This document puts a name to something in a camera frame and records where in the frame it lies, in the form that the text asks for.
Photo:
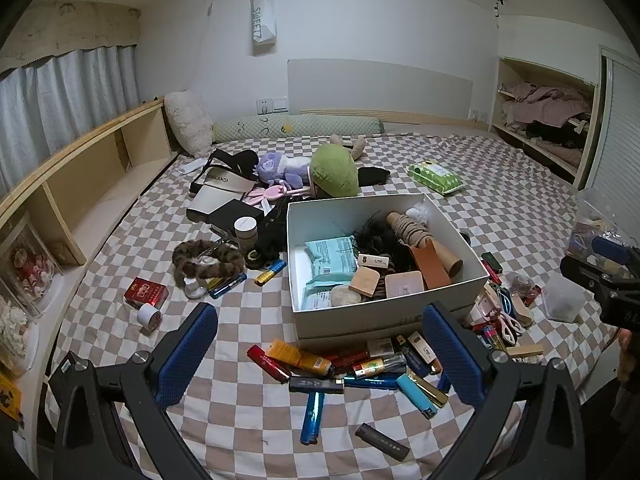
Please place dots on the white ribbed lighter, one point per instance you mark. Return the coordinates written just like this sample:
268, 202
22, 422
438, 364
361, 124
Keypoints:
374, 260

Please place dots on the beige fluffy puff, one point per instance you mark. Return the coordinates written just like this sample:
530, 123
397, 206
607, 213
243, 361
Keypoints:
345, 295

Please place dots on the black square box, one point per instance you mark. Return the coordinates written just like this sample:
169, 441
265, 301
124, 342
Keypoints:
232, 215

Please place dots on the pink plastic bunny toy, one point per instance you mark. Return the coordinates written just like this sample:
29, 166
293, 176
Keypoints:
275, 192

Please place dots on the white cloth piece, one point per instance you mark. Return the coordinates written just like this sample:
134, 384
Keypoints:
192, 165

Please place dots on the white cardboard storage box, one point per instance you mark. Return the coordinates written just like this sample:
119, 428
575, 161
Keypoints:
300, 230

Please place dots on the teal foil packet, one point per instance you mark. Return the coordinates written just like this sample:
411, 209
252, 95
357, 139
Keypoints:
327, 260
317, 300

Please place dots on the beige sun visor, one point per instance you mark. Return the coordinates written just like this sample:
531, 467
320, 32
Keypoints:
215, 200

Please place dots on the white suction hook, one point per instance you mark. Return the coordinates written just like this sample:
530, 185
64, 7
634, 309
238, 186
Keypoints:
194, 290

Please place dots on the black fabric gold emblem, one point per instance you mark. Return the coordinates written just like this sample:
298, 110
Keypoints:
272, 240

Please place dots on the green plush toy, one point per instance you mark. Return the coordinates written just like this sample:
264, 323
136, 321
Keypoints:
332, 170

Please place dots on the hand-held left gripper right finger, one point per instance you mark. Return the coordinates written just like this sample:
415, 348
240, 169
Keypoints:
452, 355

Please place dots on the clear blue lighter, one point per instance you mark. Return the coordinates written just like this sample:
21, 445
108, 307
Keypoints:
226, 286

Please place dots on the black wig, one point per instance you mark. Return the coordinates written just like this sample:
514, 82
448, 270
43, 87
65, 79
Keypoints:
380, 245

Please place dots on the small white wall socket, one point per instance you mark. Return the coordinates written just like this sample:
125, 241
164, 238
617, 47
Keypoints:
477, 115

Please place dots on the dark grey slim lighter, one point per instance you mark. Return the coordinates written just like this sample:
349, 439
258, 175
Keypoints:
382, 441

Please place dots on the purple plush toy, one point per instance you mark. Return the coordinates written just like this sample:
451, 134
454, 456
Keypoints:
282, 167

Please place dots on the long pale green bolster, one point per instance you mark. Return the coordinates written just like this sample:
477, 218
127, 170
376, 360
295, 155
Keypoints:
300, 127

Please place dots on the brown leather case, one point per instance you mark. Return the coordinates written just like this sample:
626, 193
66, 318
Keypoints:
430, 267

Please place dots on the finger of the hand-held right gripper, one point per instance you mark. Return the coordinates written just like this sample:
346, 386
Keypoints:
610, 252

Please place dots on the gold blue lighter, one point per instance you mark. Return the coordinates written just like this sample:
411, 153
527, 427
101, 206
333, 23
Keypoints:
270, 272

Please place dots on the hanging white paper bag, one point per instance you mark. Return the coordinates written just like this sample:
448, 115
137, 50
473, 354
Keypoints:
263, 20

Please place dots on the green wet wipes pack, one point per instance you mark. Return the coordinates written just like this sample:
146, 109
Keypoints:
434, 177

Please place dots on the black cloth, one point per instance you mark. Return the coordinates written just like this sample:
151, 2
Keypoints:
374, 176

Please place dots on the white crumpled tissue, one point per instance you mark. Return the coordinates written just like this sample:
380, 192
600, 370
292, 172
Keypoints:
417, 212

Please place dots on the grey sliding door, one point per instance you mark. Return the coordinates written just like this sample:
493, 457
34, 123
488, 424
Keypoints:
620, 125

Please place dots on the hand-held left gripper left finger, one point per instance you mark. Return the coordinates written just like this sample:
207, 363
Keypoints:
187, 355

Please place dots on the red slim lighter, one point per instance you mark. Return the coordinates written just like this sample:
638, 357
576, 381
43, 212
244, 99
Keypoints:
267, 362

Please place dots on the black gold-lettered lighter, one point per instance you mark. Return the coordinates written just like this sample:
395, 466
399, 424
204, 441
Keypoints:
316, 385

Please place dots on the clear plastic container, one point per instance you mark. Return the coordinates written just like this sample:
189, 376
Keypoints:
587, 220

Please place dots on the pale blue curtain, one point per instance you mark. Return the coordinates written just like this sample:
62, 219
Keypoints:
65, 90

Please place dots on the small white tape roll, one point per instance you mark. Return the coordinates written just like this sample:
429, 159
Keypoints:
149, 317

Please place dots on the beige curtain valance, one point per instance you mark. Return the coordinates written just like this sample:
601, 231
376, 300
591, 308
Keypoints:
70, 27

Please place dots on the pile of clothes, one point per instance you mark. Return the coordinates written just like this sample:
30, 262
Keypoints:
545, 105

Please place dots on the wooden bedside shelf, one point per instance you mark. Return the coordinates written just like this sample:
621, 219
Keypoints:
100, 160

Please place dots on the pink square compact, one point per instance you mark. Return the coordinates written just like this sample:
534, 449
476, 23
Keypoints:
404, 284

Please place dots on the clear plastic cup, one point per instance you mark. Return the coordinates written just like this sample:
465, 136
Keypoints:
562, 302

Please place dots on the clear flower display box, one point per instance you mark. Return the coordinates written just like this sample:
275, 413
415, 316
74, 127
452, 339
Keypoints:
27, 265

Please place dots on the small wooden block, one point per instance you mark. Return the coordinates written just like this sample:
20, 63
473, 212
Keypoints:
525, 351

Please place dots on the light blue lighter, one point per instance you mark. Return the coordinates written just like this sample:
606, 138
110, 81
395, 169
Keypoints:
416, 395

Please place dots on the round jar white lid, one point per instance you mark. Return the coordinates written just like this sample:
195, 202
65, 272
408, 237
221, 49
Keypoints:
246, 232

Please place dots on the orange cream tube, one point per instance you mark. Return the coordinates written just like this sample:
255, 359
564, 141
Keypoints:
297, 356

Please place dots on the white artificial flowers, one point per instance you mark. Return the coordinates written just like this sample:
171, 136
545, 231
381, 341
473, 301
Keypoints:
12, 330

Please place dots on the open closet shelf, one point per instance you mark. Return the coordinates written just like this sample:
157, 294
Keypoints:
500, 105

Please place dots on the white fluffy pillow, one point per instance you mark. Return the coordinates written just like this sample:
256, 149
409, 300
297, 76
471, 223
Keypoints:
187, 120

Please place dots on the red cigarette pack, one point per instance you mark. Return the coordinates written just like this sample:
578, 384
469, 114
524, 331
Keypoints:
146, 292

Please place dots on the beige plush doll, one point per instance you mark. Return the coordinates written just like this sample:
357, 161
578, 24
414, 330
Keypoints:
352, 145

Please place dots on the dark blue metallic lighter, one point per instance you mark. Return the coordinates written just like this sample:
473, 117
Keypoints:
312, 417

